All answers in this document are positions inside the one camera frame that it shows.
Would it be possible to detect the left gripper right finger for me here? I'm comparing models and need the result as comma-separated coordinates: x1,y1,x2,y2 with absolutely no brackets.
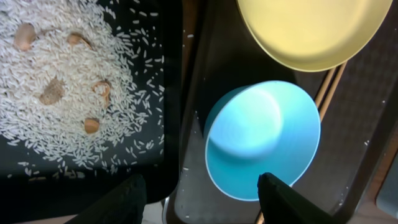
257,172,336,224

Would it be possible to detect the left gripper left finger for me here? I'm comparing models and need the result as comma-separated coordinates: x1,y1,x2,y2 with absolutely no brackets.
67,174,147,224

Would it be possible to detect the light blue bowl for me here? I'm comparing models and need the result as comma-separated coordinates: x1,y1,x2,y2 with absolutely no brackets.
203,80,321,202

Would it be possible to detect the yellow plate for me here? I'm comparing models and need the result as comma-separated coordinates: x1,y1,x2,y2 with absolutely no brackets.
237,0,393,72

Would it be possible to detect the rice waste pile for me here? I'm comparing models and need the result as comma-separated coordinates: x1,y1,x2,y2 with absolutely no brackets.
1,1,165,180

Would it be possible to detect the black waste tray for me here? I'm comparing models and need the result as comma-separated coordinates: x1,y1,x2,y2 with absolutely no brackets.
1,1,183,223

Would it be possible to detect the wooden chopstick right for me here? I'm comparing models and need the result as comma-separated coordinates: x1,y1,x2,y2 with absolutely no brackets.
256,63,346,223

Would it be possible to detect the wooden chopstick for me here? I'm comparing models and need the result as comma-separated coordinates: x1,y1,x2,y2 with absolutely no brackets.
256,63,346,223
315,68,336,108

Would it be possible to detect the wooden chopstick left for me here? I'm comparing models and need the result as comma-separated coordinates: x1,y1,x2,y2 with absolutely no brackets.
315,68,336,108

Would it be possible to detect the dark brown serving tray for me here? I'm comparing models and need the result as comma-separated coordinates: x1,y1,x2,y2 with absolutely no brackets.
164,1,397,223

